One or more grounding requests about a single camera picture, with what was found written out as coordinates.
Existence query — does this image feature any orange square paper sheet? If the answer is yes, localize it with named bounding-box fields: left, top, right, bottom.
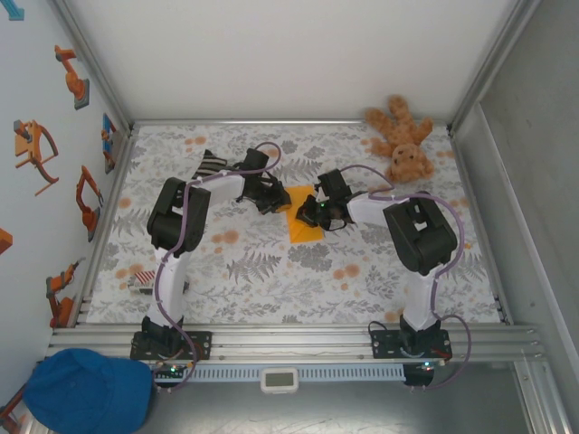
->
left=284, top=184, right=325, bottom=244

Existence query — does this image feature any black striped sock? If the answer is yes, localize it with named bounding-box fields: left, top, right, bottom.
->
left=192, top=148, right=227, bottom=182

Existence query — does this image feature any floral printed tablecloth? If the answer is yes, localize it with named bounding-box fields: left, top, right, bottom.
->
left=85, top=124, right=507, bottom=325

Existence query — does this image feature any brown teddy bear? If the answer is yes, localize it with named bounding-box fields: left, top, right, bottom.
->
left=364, top=93, right=436, bottom=184

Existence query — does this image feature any red striped fabric pouch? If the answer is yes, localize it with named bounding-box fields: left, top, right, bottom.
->
left=128, top=269, right=157, bottom=297

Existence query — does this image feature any white digital timer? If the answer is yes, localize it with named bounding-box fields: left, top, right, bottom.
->
left=260, top=366, right=300, bottom=394

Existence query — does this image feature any blue baseball cap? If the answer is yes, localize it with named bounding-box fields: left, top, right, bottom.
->
left=22, top=347, right=155, bottom=433

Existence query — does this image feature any aluminium frame rail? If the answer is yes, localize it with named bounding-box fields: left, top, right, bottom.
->
left=47, top=321, right=548, bottom=365
left=67, top=128, right=137, bottom=326
left=130, top=118, right=453, bottom=127
left=450, top=130, right=512, bottom=325

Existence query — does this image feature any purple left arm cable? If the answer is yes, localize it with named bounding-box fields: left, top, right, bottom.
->
left=153, top=141, right=284, bottom=393

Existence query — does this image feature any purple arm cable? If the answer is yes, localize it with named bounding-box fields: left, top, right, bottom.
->
left=338, top=165, right=474, bottom=392
left=153, top=141, right=284, bottom=393

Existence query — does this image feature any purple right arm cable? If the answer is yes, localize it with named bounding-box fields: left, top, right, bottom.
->
left=338, top=165, right=474, bottom=392

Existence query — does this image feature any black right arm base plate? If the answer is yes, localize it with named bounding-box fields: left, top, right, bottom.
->
left=369, top=328, right=452, bottom=361

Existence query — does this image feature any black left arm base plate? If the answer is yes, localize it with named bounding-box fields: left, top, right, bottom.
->
left=129, top=330, right=214, bottom=361

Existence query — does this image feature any blue orange wall sticker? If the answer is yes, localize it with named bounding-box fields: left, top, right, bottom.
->
left=101, top=112, right=119, bottom=175

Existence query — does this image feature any white slotted cable duct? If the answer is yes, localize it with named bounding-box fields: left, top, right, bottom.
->
left=153, top=364, right=406, bottom=383

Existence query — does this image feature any aluminium frame post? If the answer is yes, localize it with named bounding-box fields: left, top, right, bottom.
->
left=52, top=0, right=135, bottom=132
left=447, top=0, right=542, bottom=132

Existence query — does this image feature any orange claw gripper wall sticker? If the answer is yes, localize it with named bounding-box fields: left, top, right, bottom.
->
left=12, top=119, right=61, bottom=198

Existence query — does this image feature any orange grey wall sticker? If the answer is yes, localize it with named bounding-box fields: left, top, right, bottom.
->
left=0, top=388, right=28, bottom=433

